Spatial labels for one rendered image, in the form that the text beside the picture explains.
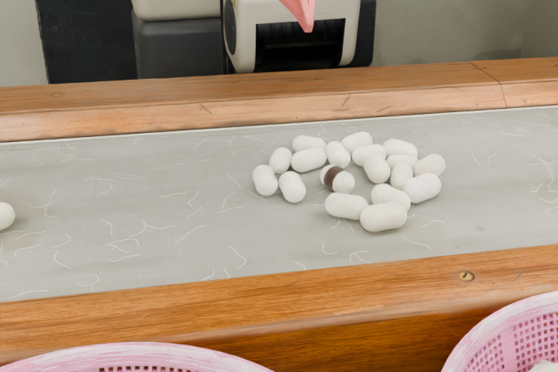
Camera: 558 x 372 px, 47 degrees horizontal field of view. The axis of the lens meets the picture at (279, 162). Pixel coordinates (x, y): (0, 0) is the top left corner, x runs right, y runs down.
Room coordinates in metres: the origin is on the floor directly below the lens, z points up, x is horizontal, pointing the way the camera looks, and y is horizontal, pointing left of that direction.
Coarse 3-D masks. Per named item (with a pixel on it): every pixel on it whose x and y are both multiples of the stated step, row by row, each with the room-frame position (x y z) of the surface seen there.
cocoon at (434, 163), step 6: (426, 156) 0.52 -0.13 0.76; (432, 156) 0.52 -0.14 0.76; (438, 156) 0.52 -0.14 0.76; (420, 162) 0.51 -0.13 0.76; (426, 162) 0.51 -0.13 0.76; (432, 162) 0.51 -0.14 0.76; (438, 162) 0.52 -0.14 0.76; (444, 162) 0.52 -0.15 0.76; (414, 168) 0.51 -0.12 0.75; (420, 168) 0.51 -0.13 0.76; (426, 168) 0.51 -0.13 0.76; (432, 168) 0.51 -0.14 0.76; (438, 168) 0.51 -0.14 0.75; (444, 168) 0.52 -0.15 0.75; (414, 174) 0.51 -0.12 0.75; (420, 174) 0.50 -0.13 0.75; (438, 174) 0.51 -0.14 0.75
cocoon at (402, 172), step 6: (396, 168) 0.51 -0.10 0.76; (402, 168) 0.50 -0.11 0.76; (408, 168) 0.50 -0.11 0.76; (396, 174) 0.49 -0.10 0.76; (402, 174) 0.49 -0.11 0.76; (408, 174) 0.49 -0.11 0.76; (390, 180) 0.50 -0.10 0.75; (396, 180) 0.49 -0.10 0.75; (402, 180) 0.49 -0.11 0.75; (396, 186) 0.49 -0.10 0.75; (402, 186) 0.49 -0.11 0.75
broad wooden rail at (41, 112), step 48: (0, 96) 0.67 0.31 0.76; (48, 96) 0.67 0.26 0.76; (96, 96) 0.67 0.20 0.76; (144, 96) 0.67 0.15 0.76; (192, 96) 0.67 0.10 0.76; (240, 96) 0.67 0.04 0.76; (288, 96) 0.67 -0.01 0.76; (336, 96) 0.68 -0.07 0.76; (384, 96) 0.69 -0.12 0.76; (432, 96) 0.69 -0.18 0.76; (480, 96) 0.70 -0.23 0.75; (528, 96) 0.71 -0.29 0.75
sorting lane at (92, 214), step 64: (256, 128) 0.64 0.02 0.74; (320, 128) 0.64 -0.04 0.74; (384, 128) 0.64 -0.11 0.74; (448, 128) 0.64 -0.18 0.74; (512, 128) 0.64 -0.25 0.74; (0, 192) 0.49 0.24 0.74; (64, 192) 0.49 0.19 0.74; (128, 192) 0.49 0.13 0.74; (192, 192) 0.49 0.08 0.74; (256, 192) 0.49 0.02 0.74; (320, 192) 0.49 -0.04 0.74; (448, 192) 0.49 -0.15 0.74; (512, 192) 0.49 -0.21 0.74; (0, 256) 0.39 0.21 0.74; (64, 256) 0.39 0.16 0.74; (128, 256) 0.39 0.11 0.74; (192, 256) 0.39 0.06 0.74; (256, 256) 0.39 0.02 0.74; (320, 256) 0.39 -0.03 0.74; (384, 256) 0.39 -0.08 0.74
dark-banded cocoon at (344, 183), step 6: (324, 168) 0.50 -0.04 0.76; (324, 174) 0.50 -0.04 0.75; (342, 174) 0.49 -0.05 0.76; (348, 174) 0.49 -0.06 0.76; (336, 180) 0.49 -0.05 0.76; (342, 180) 0.48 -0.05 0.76; (348, 180) 0.48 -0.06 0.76; (354, 180) 0.49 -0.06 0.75; (336, 186) 0.48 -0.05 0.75; (342, 186) 0.48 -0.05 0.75; (348, 186) 0.48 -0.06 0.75; (354, 186) 0.49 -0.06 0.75; (336, 192) 0.49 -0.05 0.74; (342, 192) 0.48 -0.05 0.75; (348, 192) 0.48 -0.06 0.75
